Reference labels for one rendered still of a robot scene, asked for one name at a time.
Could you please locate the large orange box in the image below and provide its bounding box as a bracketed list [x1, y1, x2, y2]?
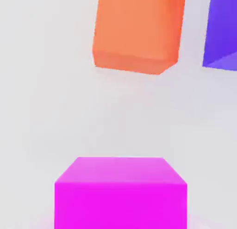
[92, 0, 187, 76]

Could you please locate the small magenta cube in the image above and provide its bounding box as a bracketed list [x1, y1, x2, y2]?
[54, 157, 188, 229]

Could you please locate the large purple box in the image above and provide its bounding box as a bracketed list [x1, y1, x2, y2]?
[201, 0, 237, 71]

